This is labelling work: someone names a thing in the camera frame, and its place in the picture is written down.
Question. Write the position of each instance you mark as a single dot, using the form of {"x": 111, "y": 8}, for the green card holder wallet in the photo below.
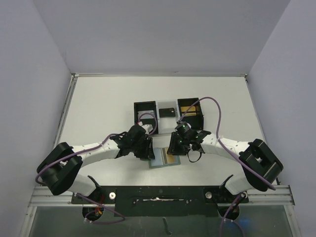
{"x": 157, "y": 162}

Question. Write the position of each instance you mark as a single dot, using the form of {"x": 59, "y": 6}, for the black right bin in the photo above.
{"x": 194, "y": 117}

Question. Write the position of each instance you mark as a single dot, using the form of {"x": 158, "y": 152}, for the aluminium front rail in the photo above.
{"x": 42, "y": 196}

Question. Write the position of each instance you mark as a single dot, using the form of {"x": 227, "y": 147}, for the black left bin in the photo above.
{"x": 146, "y": 106}

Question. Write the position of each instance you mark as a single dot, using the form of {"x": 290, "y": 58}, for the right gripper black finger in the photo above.
{"x": 180, "y": 150}
{"x": 173, "y": 143}

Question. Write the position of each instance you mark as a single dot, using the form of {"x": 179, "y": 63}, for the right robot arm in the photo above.
{"x": 260, "y": 165}

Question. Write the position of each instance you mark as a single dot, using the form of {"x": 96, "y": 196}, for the gold striped card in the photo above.
{"x": 168, "y": 159}

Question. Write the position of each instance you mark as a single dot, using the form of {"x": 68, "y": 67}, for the gold credit card in bin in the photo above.
{"x": 188, "y": 109}

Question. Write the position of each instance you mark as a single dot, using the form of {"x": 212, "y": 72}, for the black bin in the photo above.
{"x": 194, "y": 117}
{"x": 146, "y": 106}

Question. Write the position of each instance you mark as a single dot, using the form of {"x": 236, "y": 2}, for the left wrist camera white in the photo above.
{"x": 148, "y": 127}

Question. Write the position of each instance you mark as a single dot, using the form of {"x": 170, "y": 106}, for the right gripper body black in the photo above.
{"x": 173, "y": 146}

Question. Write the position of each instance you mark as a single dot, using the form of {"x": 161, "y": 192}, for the white middle bin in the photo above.
{"x": 167, "y": 125}

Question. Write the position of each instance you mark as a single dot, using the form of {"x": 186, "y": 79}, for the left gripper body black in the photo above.
{"x": 139, "y": 148}

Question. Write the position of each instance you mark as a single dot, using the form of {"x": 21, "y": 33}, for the silver card in left bin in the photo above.
{"x": 146, "y": 114}

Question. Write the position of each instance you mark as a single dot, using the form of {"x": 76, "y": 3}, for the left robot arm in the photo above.
{"x": 60, "y": 169}

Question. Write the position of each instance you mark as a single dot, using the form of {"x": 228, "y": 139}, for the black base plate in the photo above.
{"x": 164, "y": 201}

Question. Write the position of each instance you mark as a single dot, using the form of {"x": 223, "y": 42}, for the black card in white bin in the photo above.
{"x": 167, "y": 113}

